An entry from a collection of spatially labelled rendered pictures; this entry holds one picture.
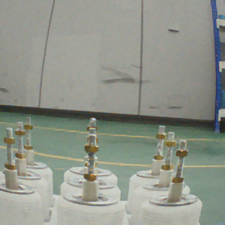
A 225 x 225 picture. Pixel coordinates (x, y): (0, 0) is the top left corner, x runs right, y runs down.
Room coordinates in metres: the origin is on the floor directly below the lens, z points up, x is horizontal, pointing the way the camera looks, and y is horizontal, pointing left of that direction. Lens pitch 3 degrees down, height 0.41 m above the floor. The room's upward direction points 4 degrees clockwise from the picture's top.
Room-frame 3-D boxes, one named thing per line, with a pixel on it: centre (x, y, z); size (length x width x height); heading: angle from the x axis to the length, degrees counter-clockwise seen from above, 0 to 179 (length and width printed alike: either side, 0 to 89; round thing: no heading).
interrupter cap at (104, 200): (0.65, 0.02, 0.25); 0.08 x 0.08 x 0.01
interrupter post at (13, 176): (0.64, 0.14, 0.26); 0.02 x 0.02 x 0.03
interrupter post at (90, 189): (0.65, 0.02, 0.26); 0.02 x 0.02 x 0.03
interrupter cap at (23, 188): (0.64, 0.14, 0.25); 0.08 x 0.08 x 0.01
